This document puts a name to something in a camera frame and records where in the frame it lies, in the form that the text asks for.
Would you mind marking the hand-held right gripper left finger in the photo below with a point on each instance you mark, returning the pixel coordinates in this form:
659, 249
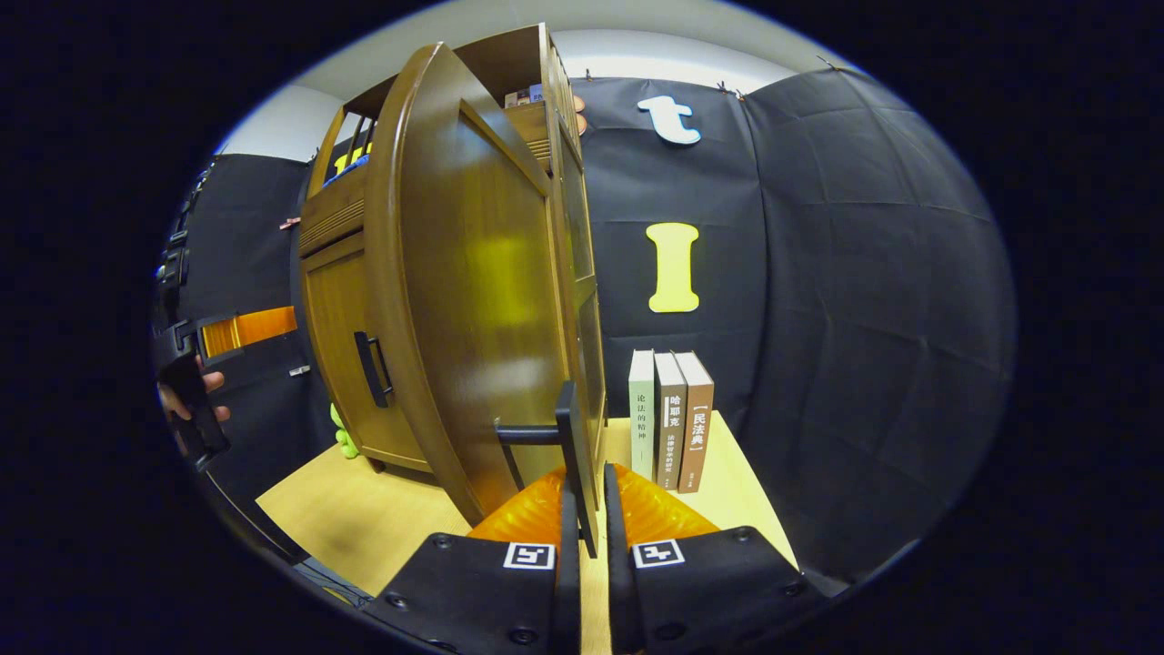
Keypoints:
570, 564

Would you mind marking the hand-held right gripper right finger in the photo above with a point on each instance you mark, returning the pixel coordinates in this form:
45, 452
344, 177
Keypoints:
618, 564

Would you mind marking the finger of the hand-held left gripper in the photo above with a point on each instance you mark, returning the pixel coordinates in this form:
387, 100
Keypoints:
259, 329

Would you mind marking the wooden cabinet door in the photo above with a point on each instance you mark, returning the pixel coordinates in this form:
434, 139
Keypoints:
473, 318
341, 318

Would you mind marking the wooden double-door shoe cabinet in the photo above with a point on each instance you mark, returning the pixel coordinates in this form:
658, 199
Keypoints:
575, 236

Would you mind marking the green frog toy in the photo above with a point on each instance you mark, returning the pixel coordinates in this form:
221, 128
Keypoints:
346, 444

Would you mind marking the grey book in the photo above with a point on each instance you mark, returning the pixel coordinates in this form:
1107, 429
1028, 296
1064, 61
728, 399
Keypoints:
670, 418

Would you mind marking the pale green book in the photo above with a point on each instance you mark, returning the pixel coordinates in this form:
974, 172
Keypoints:
642, 409

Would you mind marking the large brown book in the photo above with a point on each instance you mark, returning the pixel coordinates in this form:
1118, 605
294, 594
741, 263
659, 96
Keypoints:
697, 418

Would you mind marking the blue cloth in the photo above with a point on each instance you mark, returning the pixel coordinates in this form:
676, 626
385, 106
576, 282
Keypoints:
356, 164

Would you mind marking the small black clip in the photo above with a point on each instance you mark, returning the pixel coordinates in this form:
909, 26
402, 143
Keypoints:
826, 63
725, 88

